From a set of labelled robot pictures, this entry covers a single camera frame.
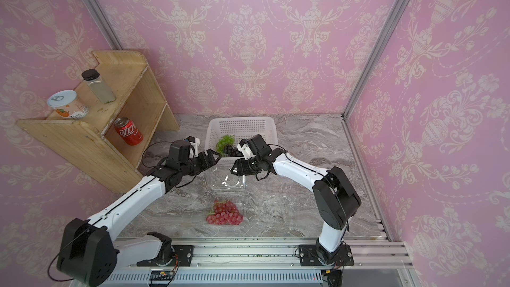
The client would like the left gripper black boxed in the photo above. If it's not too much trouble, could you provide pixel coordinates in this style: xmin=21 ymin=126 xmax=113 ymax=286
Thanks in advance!
xmin=181 ymin=148 xmax=224 ymax=177

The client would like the clear plastic clamshell container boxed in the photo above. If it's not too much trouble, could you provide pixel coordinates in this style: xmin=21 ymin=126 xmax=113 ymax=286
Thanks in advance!
xmin=206 ymin=162 xmax=247 ymax=193

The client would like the red grape bunch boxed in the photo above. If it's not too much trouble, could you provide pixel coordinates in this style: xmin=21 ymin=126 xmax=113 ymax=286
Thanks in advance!
xmin=205 ymin=200 xmax=244 ymax=226

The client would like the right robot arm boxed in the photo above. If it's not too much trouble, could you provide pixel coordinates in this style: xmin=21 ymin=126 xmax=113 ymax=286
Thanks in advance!
xmin=231 ymin=134 xmax=361 ymax=265

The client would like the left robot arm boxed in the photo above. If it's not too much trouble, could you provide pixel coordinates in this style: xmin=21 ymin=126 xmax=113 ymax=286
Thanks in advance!
xmin=51 ymin=137 xmax=222 ymax=286

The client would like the black grape bunch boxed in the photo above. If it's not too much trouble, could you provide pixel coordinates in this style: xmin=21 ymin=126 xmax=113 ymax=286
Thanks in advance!
xmin=223 ymin=143 xmax=243 ymax=158

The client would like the green grape bunch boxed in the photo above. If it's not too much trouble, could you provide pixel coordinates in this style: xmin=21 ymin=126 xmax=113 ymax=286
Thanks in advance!
xmin=216 ymin=135 xmax=235 ymax=155

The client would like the white plastic basket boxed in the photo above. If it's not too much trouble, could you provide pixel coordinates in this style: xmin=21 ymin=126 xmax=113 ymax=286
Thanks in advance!
xmin=204 ymin=117 xmax=278 ymax=152

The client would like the red cola can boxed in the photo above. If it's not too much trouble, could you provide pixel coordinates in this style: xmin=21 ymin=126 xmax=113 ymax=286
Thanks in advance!
xmin=114 ymin=117 xmax=143 ymax=146

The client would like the wooden shelf unit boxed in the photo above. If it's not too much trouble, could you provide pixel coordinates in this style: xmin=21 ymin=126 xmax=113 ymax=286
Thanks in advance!
xmin=17 ymin=50 xmax=179 ymax=193

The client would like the clear bottle black cap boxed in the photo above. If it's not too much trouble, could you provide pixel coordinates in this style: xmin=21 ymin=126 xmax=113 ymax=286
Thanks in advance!
xmin=81 ymin=69 xmax=116 ymax=104

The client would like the white orange printed can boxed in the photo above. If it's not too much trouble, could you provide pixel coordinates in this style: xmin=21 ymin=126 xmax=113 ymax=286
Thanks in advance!
xmin=46 ymin=90 xmax=89 ymax=120

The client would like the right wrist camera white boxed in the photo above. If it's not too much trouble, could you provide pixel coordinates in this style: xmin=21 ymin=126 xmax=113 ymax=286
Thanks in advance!
xmin=236 ymin=139 xmax=254 ymax=160

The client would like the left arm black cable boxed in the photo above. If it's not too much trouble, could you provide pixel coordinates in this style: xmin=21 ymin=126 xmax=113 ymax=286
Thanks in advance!
xmin=141 ymin=140 xmax=176 ymax=168

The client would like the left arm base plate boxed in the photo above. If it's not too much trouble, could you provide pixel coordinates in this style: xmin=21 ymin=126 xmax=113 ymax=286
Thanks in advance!
xmin=136 ymin=245 xmax=194 ymax=267

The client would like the aluminium rail frame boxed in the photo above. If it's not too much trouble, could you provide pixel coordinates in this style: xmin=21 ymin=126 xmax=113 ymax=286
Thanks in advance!
xmin=99 ymin=238 xmax=419 ymax=286

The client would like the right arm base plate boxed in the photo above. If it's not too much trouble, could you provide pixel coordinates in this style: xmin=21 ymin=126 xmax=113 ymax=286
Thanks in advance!
xmin=295 ymin=243 xmax=355 ymax=267

